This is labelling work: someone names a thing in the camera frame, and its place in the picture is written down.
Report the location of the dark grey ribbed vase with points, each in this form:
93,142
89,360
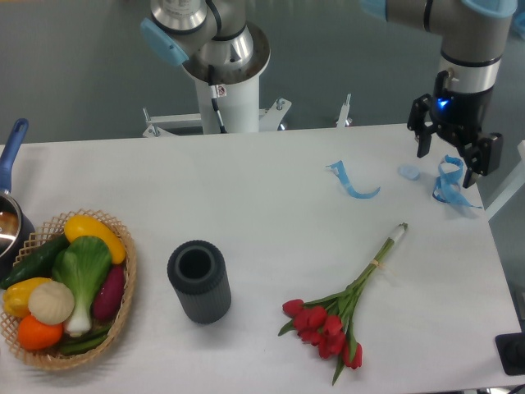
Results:
197,273

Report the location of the green bok choy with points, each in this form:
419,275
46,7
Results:
82,268

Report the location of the silver robot arm with gripper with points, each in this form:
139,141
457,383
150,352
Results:
473,33

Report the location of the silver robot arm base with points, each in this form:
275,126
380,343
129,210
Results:
212,40

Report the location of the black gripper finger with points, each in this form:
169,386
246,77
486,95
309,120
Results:
417,123
482,157

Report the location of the black device at edge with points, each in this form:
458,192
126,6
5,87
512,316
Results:
511,352

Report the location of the tangled blue ribbon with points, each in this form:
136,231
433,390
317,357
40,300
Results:
448,187

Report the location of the blue ribbon strip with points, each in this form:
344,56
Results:
338,169

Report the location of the blue handled saucepan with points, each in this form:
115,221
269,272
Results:
15,226

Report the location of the woven wicker basket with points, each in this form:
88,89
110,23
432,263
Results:
52,359

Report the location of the green bean pods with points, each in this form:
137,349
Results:
83,344

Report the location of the yellow bell pepper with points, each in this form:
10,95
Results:
16,297

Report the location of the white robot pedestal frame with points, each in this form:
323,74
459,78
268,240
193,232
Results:
223,109

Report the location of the dark green cucumber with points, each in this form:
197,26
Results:
39,263

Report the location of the cream steamed bun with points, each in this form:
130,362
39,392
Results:
51,303

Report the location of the purple sweet potato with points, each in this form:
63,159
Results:
108,300

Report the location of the orange fruit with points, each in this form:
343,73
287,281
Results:
34,335

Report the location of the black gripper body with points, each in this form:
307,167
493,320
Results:
457,117

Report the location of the light blue round cap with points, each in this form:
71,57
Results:
409,172

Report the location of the red tulip bouquet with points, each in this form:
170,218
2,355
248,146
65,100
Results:
328,323

